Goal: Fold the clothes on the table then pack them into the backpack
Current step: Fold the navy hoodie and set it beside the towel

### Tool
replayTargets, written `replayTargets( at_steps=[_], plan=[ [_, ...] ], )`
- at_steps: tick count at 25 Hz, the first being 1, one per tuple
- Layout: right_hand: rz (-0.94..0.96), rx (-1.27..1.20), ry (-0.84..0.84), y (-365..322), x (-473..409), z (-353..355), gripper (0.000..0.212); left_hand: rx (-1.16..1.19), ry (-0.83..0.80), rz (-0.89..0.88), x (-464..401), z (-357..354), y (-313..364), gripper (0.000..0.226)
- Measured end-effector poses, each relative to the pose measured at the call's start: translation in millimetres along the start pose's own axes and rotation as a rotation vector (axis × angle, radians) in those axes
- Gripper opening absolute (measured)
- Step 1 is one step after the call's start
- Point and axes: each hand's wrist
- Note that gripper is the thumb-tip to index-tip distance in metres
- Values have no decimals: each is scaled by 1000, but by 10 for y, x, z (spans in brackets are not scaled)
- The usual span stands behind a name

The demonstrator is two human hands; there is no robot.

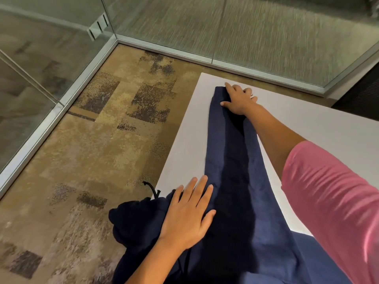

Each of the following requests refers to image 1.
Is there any person's right hand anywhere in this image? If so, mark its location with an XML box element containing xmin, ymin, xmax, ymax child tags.
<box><xmin>220</xmin><ymin>82</ymin><xmax>259</xmax><ymax>116</ymax></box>

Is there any person's left hand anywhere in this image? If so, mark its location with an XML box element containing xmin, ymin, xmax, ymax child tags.
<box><xmin>158</xmin><ymin>175</ymin><xmax>217</xmax><ymax>252</ymax></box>

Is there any navy blue hoodie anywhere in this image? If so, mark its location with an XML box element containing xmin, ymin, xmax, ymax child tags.
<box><xmin>108</xmin><ymin>86</ymin><xmax>353</xmax><ymax>284</ymax></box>

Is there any person's left forearm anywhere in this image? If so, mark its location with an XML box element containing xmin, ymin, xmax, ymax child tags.
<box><xmin>124</xmin><ymin>238</ymin><xmax>190</xmax><ymax>284</ymax></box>

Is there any person's right forearm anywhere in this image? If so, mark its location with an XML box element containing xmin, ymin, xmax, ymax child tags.
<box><xmin>244</xmin><ymin>103</ymin><xmax>307</xmax><ymax>181</ymax></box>

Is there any person's right pink sleeve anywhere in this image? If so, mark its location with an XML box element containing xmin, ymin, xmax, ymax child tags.
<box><xmin>280</xmin><ymin>140</ymin><xmax>379</xmax><ymax>284</ymax></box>

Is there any black mesh office chair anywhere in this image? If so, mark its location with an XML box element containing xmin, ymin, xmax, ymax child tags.
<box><xmin>331</xmin><ymin>65</ymin><xmax>379</xmax><ymax>113</ymax></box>

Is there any metal glass door bracket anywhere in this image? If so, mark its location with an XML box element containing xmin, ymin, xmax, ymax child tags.
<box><xmin>87</xmin><ymin>13</ymin><xmax>110</xmax><ymax>41</ymax></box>

